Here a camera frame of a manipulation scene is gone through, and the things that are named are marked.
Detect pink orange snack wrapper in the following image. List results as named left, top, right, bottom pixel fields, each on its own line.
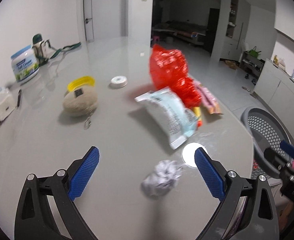
left=194, top=80, right=222, bottom=115

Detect yellow tube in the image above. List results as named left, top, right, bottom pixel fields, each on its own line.
left=192, top=107, right=202, bottom=128

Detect grey paper ball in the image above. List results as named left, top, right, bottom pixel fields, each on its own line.
left=141, top=160, right=183, bottom=198

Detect white blue wipes packet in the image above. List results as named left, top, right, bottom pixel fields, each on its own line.
left=135, top=87, right=198, bottom=150

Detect red plastic bag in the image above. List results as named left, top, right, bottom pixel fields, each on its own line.
left=149, top=44, right=201, bottom=108

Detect white round bottle cap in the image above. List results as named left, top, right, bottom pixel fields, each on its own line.
left=110, top=75, right=127, bottom=89

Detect grey perforated trash basket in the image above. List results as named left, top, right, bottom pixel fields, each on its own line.
left=240, top=107, right=294, bottom=179

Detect white cabinet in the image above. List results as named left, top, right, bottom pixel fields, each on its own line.
left=253, top=60, right=294, bottom=140

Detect shoe rack with plant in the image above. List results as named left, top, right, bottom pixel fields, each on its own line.
left=239, top=51, right=265, bottom=85

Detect white round paper disc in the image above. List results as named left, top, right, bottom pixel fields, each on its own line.
left=181, top=142, right=208, bottom=168

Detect tissue pack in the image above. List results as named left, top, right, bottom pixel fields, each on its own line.
left=0, top=87, right=17, bottom=121

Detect black pen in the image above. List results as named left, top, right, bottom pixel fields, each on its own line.
left=17, top=89, right=22, bottom=108

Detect milk powder jar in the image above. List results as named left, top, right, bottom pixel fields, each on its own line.
left=11, top=45, right=39, bottom=83

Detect green white water bottle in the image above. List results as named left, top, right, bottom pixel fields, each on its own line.
left=32, top=34, right=49, bottom=66

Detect pink stool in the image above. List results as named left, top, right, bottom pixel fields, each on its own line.
left=153, top=35, right=160, bottom=42

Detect white door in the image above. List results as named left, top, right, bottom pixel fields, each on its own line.
left=83, top=0, right=94, bottom=42

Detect beige plush pouch keychain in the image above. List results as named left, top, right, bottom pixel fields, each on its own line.
left=62, top=85, right=99, bottom=129

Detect yellow plastic lid ring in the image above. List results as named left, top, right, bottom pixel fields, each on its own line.
left=66, top=75, right=96, bottom=93

